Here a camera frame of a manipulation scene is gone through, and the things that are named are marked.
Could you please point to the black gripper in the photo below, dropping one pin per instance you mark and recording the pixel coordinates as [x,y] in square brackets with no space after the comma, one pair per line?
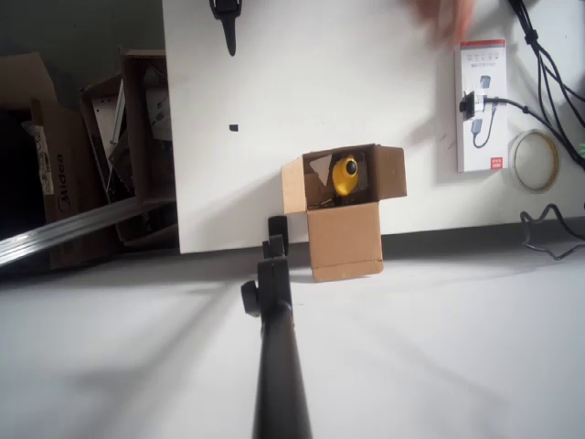
[227,20]

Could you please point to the cardboard box of metal parts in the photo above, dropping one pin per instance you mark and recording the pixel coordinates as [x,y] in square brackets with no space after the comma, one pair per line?
[135,114]

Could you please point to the large Midea cardboard box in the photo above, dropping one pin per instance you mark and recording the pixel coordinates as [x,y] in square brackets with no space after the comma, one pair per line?
[73,183]

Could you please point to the small open cardboard box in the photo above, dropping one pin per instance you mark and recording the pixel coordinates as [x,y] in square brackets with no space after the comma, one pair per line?
[345,242]

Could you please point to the white product box red stripes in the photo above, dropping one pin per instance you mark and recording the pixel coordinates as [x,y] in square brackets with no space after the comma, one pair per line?
[491,137]

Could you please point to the person's bare hand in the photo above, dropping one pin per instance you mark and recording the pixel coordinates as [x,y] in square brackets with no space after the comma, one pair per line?
[443,18]

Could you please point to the small black fragment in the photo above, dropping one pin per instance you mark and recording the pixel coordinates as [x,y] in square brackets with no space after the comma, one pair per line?
[233,127]

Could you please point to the grey white metal part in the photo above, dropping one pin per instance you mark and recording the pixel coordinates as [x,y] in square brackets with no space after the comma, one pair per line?
[157,105]

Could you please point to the grey plastic packet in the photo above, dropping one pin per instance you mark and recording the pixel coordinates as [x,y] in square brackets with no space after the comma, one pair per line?
[363,180]

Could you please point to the small black white webcam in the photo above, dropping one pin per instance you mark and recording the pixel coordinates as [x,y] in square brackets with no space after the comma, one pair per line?
[471,106]

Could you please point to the black stand clamp knob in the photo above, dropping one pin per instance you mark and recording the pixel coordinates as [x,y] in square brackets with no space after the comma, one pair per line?
[250,297]

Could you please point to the clear tape roll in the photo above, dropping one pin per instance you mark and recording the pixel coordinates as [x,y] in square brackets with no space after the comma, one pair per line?
[537,189]

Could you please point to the green terminal connector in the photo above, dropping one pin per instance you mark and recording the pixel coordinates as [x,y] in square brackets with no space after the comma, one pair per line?
[581,151]

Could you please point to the perforated metal bracket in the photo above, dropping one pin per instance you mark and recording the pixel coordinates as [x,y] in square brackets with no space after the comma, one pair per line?
[103,114]

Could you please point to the aluminium extrusion rail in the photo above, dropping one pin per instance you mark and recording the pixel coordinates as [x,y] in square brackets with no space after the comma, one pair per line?
[68,228]

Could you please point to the black camera stand pole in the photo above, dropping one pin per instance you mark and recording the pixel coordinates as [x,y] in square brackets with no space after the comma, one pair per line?
[279,366]

